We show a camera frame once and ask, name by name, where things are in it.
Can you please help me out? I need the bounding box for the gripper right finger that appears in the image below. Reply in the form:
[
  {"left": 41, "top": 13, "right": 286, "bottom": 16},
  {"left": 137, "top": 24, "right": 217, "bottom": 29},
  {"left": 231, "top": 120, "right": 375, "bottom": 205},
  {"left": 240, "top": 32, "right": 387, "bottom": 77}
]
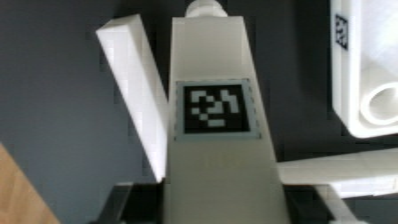
[{"left": 315, "top": 185, "right": 363, "bottom": 224}]

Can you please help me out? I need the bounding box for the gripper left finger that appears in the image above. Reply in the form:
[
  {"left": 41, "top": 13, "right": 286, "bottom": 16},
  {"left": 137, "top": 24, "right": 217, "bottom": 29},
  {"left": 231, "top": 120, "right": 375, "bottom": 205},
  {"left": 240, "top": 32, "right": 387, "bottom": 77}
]
[{"left": 89, "top": 184, "right": 132, "bottom": 224}]

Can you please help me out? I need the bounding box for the white desk leg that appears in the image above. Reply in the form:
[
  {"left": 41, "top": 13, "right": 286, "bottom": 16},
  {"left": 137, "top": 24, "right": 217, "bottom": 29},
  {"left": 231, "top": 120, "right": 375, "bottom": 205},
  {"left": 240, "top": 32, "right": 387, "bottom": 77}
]
[
  {"left": 96, "top": 14, "right": 169, "bottom": 181},
  {"left": 164, "top": 0, "right": 290, "bottom": 224}
]

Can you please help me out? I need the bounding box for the white desk top tray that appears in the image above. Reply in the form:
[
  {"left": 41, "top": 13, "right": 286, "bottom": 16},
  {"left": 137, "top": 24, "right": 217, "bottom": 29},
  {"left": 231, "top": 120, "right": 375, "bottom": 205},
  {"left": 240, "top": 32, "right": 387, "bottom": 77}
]
[{"left": 331, "top": 0, "right": 398, "bottom": 138}]

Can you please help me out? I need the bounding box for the white front fence bar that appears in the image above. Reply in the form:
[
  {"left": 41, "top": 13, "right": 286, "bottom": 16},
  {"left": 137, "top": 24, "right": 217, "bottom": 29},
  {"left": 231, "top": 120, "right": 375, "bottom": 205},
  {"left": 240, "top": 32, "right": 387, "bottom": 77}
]
[{"left": 277, "top": 148, "right": 398, "bottom": 198}]

